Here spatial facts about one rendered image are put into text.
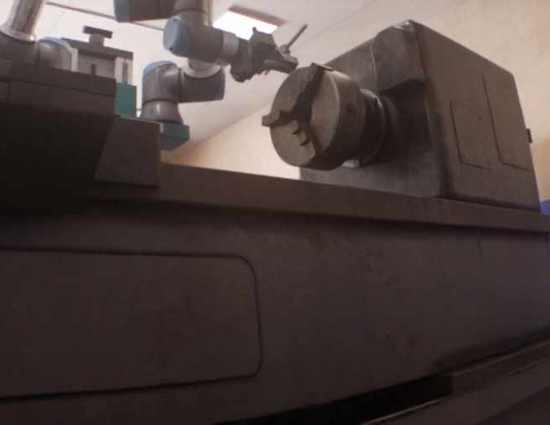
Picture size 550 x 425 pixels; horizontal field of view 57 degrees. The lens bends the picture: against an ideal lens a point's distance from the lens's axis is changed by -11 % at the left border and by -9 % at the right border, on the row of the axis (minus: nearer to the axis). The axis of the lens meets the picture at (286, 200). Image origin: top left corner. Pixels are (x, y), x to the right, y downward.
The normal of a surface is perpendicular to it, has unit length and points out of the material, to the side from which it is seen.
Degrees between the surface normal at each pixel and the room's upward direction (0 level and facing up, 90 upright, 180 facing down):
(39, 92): 90
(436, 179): 90
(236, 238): 90
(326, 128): 90
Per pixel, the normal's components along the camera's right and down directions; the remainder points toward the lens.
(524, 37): -0.77, -0.07
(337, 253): 0.64, -0.22
